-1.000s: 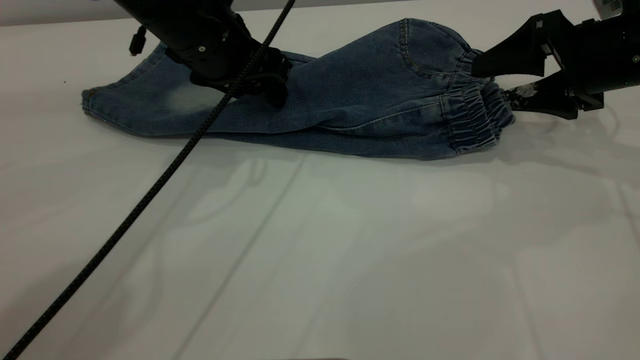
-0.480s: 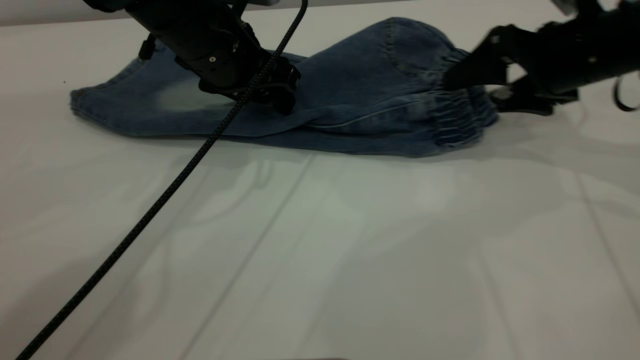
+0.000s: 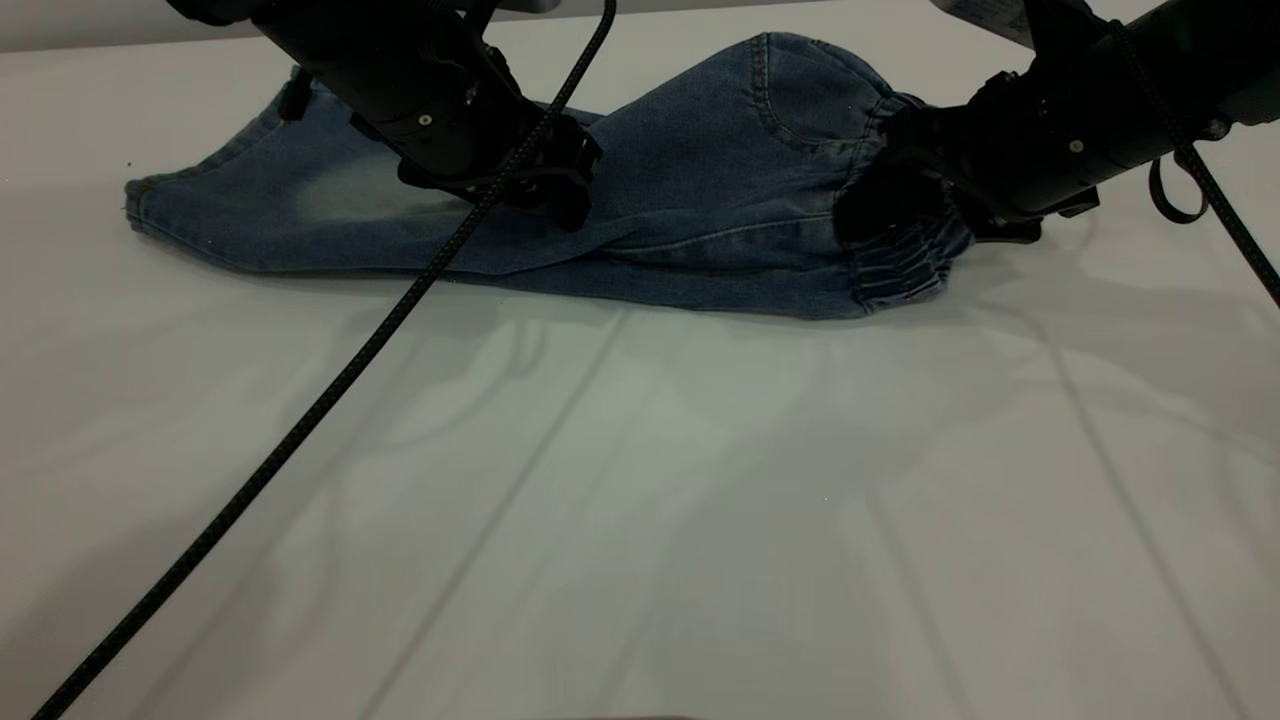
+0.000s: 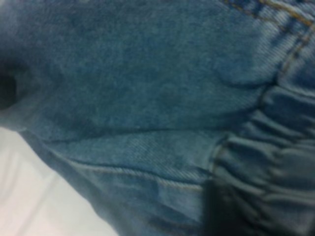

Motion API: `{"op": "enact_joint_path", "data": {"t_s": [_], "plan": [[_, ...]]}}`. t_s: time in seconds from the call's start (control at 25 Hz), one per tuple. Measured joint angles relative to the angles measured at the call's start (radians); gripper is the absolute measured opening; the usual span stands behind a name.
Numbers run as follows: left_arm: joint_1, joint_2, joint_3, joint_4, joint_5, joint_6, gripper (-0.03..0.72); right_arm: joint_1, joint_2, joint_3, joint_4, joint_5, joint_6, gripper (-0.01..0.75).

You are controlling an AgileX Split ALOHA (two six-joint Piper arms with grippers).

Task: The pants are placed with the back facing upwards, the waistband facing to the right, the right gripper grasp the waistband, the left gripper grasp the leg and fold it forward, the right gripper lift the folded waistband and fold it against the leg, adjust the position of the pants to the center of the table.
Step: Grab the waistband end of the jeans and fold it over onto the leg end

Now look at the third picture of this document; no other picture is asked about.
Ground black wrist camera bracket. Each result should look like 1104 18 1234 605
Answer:
1020 0 1113 69

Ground black braided cable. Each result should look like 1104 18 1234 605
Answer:
1100 15 1280 306
30 0 618 720

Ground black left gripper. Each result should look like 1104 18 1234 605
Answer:
298 24 603 233

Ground blue denim pants basketball print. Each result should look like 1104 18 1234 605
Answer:
123 32 976 321

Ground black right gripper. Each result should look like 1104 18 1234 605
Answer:
833 38 1201 247

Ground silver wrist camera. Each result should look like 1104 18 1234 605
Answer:
930 0 1037 49

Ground black strap loop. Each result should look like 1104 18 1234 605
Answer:
1147 154 1214 225

